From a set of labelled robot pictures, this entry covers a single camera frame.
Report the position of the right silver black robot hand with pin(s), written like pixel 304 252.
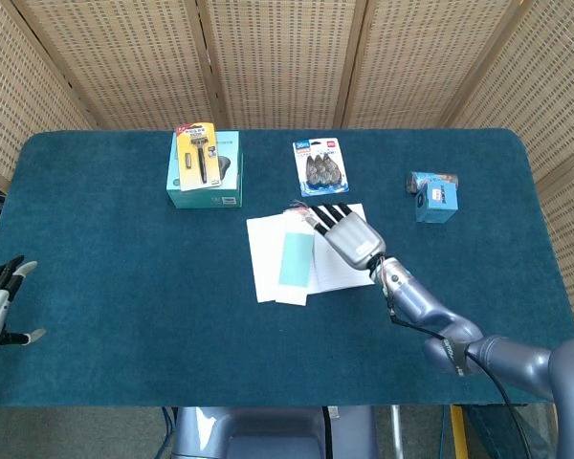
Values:
pixel 354 239

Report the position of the small blue box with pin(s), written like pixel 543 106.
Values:
pixel 435 210

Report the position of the yellow razor blister pack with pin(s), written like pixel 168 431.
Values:
pixel 191 172

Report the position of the blue binder clip pack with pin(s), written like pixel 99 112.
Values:
pixel 321 167

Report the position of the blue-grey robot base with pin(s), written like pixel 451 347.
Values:
pixel 268 435

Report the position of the dark teal table mat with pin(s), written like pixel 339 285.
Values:
pixel 124 287

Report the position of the white notebook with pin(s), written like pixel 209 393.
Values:
pixel 263 248

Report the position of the yellow post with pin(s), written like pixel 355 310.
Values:
pixel 459 430

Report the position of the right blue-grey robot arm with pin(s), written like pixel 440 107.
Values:
pixel 421 306

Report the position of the teal cardboard box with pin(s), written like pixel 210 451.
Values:
pixel 186 198

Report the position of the wicker screen panel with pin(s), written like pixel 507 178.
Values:
pixel 555 119
pixel 421 57
pixel 277 57
pixel 124 57
pixel 9 95

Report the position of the light blue tasselled bookmark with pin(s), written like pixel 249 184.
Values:
pixel 296 258

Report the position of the metal table leg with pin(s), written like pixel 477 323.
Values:
pixel 397 430

